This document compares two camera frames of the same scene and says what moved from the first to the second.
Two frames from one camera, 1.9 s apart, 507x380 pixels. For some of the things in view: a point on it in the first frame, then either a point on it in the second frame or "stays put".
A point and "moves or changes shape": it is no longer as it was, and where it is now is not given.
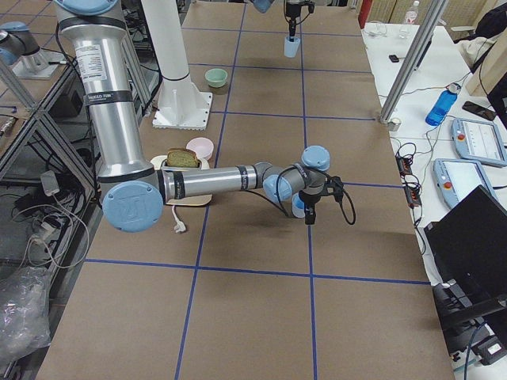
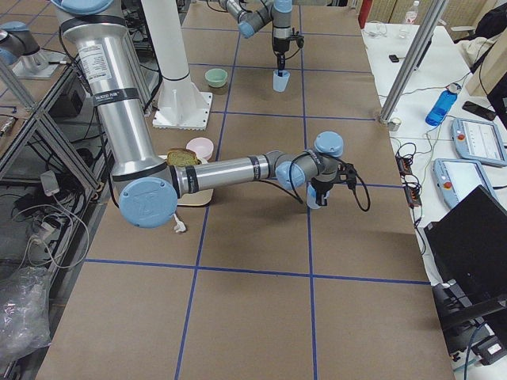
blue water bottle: x=443 y=105 stays put
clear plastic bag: x=24 y=298 stays put
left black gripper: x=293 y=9 -> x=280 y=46
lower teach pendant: x=455 y=179 stays put
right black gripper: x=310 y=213 -> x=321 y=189
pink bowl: x=203 y=147 stays put
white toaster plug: x=180 y=226 stays put
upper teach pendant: x=478 y=140 stays put
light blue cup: x=298 y=206 moves or changes shape
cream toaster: x=161 y=163 stays put
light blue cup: x=291 y=47 -> x=280 y=82
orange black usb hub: x=404 y=165 stays put
